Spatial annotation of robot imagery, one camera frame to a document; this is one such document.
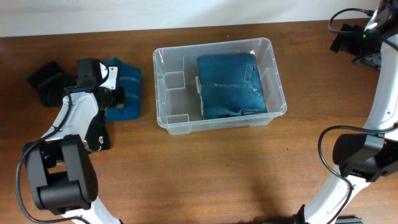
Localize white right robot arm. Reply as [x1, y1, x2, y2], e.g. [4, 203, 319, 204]
[291, 0, 397, 223]

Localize teal blue garment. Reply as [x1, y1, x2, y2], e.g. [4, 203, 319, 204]
[104, 57, 142, 122]

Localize blue jeans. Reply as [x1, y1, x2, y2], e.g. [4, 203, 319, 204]
[197, 52, 268, 119]

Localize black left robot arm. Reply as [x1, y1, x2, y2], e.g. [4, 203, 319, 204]
[16, 58, 126, 223]

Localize small black garment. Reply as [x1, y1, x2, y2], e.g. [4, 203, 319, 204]
[27, 61, 76, 107]

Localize clear plastic storage bin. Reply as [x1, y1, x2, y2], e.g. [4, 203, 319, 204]
[153, 37, 287, 135]

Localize light grey jeans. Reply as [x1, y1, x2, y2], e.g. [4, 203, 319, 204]
[195, 76, 205, 119]

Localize large black garment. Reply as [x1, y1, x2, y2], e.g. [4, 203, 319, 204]
[83, 110, 111, 154]

